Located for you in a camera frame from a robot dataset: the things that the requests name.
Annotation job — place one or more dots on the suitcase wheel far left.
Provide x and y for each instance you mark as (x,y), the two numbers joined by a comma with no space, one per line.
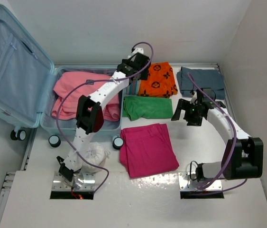
(20,135)

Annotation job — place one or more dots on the suitcase wheel front left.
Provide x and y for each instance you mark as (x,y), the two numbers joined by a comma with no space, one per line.
(54,141)

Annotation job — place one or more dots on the magenta pants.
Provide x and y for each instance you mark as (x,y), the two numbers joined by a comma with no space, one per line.
(147,151)

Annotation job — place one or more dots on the green towel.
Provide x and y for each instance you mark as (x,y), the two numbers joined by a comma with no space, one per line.
(135,107)

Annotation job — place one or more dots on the pink hoodie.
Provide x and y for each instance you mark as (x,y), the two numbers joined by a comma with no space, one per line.
(68,81)

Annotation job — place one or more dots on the light blue open suitcase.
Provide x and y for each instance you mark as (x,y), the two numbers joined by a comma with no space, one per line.
(27,79)

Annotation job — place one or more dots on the white drawstring bag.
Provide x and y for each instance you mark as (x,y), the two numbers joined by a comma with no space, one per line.
(95,154)

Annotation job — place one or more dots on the grey blue cloth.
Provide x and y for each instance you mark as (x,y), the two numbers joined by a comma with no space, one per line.
(204,78)

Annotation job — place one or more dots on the orange patterned towel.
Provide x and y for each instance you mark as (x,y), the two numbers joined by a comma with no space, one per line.
(160,82)

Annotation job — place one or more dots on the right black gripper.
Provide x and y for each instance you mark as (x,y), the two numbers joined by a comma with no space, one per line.
(184,104)

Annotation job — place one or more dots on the suitcase wheel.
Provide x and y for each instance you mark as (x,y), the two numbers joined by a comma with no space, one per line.
(54,141)
(117,142)
(20,135)

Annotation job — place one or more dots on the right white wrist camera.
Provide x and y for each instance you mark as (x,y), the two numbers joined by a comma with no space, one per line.
(197,97)

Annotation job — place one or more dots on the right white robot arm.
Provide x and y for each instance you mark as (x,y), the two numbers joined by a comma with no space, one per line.
(243,154)

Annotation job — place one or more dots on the metal base plate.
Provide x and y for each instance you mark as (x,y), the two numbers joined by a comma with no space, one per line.
(188,183)
(80,182)

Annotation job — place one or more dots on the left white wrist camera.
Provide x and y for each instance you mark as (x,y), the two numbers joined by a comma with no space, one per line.
(137,50)

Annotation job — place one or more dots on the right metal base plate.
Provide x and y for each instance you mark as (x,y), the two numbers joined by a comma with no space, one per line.
(188,183)

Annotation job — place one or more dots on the white first aid case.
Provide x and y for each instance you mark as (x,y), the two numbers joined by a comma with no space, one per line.
(133,88)

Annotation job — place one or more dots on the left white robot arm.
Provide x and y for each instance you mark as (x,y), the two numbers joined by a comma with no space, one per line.
(89,114)

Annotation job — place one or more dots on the suitcase wheel front right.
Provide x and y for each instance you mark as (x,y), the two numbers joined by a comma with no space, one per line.
(117,142)

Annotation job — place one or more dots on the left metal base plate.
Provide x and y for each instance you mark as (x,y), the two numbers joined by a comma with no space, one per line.
(80,182)

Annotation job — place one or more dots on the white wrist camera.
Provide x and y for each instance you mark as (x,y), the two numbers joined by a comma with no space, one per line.
(137,50)
(197,97)

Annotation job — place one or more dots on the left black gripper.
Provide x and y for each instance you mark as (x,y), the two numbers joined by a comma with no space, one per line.
(143,74)

